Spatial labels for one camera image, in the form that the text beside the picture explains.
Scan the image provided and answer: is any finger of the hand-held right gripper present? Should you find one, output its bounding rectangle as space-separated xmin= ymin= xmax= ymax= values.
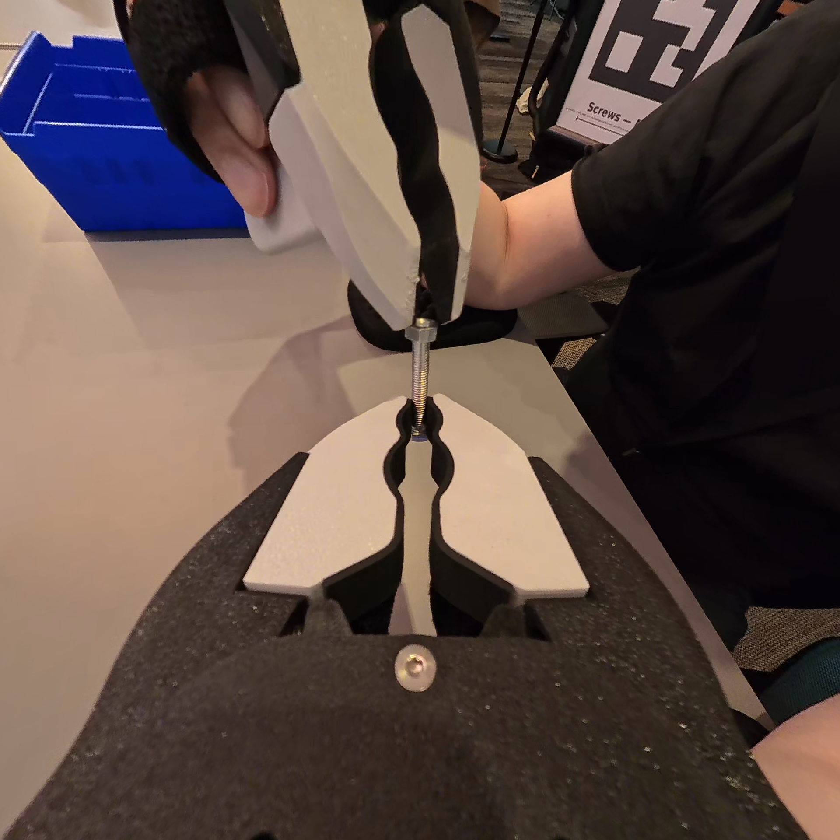
xmin=269 ymin=0 xmax=424 ymax=332
xmin=369 ymin=3 xmax=483 ymax=327

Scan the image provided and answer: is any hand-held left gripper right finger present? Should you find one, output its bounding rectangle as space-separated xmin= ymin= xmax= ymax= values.
xmin=428 ymin=392 xmax=592 ymax=616

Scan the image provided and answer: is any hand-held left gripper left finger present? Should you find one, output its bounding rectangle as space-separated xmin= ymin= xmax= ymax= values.
xmin=241 ymin=394 xmax=406 ymax=616

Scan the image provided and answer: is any blue plastic bin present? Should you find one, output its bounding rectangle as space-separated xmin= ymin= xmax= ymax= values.
xmin=0 ymin=31 xmax=249 ymax=232

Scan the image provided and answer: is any steel bolt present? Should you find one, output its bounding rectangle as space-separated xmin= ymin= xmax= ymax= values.
xmin=409 ymin=318 xmax=434 ymax=442

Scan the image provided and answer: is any person's right forearm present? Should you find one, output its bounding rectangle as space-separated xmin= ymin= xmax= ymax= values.
xmin=459 ymin=167 xmax=641 ymax=311

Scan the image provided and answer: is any person's left forearm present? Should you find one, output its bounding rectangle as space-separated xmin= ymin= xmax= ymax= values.
xmin=747 ymin=710 xmax=840 ymax=840

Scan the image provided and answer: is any black mesh elbow pad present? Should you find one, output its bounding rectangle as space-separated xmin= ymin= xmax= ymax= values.
xmin=347 ymin=282 xmax=520 ymax=353

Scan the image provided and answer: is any person's right hand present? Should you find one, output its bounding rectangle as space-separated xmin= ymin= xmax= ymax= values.
xmin=185 ymin=64 xmax=280 ymax=219

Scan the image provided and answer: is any black pole stand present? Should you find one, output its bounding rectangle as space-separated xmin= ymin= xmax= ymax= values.
xmin=482 ymin=0 xmax=547 ymax=165

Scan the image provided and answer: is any black sign easel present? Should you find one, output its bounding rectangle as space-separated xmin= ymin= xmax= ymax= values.
xmin=524 ymin=26 xmax=593 ymax=186

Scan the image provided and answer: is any framed marker sign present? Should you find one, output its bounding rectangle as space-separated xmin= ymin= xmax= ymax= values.
xmin=547 ymin=0 xmax=786 ymax=146

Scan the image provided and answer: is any person's black shirt torso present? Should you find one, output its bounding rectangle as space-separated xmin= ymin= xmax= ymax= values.
xmin=543 ymin=0 xmax=840 ymax=665

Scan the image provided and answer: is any teal office chair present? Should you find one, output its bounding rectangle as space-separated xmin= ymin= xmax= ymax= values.
xmin=757 ymin=633 xmax=840 ymax=727

